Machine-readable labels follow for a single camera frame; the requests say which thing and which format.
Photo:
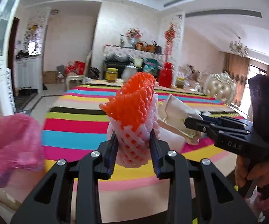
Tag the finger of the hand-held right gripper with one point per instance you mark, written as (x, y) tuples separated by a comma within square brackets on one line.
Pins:
[(197, 125), (230, 120)]

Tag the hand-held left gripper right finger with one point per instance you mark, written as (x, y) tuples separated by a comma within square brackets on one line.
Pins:
[(155, 155)]

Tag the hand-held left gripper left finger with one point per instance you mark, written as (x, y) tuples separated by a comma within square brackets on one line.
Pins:
[(113, 155)]

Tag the beige paper bag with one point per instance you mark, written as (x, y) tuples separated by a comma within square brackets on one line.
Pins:
[(174, 114)]

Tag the orange white foam fruit net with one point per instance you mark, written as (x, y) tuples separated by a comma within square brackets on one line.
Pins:
[(129, 112)]

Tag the pink-lined trash bin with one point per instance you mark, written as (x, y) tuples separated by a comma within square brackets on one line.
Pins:
[(10, 144)]

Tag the person's right hand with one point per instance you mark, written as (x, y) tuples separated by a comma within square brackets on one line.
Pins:
[(240, 171)]

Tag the cream tufted chair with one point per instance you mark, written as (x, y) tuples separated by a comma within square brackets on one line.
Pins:
[(220, 87)]

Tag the striped colourful tablecloth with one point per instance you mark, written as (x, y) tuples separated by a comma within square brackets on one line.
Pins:
[(78, 126)]

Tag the glass jar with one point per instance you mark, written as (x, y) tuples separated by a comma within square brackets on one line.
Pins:
[(180, 82)]

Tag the cream ornate sofa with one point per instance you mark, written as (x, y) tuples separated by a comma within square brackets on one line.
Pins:
[(195, 77)]

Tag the brown curtain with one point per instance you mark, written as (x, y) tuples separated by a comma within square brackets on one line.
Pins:
[(239, 70)]

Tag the red thermos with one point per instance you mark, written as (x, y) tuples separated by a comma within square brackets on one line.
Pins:
[(166, 74)]

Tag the chandelier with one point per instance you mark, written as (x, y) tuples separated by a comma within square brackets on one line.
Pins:
[(238, 46)]

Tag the green snack bag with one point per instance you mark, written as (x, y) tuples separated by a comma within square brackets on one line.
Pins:
[(151, 66)]

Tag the yellow lidded jar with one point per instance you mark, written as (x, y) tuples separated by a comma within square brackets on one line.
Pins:
[(111, 75)]

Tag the white kettle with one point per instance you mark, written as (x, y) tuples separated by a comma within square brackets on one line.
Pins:
[(128, 72)]

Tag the dark brown handbag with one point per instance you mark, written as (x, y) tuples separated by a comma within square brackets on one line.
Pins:
[(93, 73)]

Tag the white wooden chair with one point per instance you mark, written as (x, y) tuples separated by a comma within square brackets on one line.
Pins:
[(75, 79)]

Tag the yellow green cup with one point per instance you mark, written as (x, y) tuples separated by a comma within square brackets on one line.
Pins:
[(137, 62)]

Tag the dark sideboard with lace cover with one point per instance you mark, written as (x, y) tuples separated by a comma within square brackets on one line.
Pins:
[(112, 63)]

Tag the red gift bag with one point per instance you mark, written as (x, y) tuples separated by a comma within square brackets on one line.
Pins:
[(80, 67), (70, 69)]

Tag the grey shopping bag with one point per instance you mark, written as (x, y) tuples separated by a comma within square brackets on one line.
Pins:
[(60, 70)]

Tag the cardboard box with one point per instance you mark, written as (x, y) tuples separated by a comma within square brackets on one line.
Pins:
[(49, 77)]

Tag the dark doormat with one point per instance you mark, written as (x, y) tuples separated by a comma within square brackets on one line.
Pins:
[(24, 100)]

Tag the lace piano cover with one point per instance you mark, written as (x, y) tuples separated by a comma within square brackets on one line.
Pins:
[(120, 51)]

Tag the flower vase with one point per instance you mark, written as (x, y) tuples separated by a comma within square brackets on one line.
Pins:
[(133, 33)]

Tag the white low cabinet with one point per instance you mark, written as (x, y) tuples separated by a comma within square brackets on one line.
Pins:
[(28, 72)]

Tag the white lattice screen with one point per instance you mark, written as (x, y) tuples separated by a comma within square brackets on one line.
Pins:
[(37, 28)]

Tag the red knot wall hanging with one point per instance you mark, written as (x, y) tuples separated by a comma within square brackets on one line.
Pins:
[(170, 33)]

